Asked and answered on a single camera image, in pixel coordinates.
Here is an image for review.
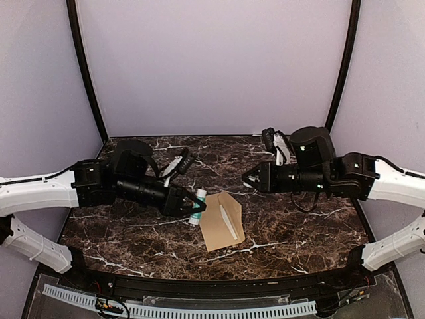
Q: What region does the black corner post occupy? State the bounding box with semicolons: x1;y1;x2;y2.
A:
66;0;109;144
325;0;361;132

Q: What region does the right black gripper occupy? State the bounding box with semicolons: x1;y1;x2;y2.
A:
242;159;331;193

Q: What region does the black front table rail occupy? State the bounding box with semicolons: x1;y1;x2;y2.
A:
64;247;368;299

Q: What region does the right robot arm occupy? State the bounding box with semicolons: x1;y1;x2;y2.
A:
242;126;424;208

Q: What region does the brown paper envelope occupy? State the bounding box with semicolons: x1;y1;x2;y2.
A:
199;191;246;252

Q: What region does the left black corner post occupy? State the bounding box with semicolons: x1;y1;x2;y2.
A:
66;0;109;144

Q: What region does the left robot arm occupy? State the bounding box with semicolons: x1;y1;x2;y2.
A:
1;140;207;290

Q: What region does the white green glue stick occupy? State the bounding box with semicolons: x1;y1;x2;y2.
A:
189;189;207;225

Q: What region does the right black corner post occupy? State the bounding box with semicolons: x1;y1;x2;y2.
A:
325;0;361;132

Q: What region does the white glue stick cap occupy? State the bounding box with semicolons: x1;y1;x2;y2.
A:
248;175;260;183

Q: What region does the white slotted cable duct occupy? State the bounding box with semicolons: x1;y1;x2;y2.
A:
42;284;317;318

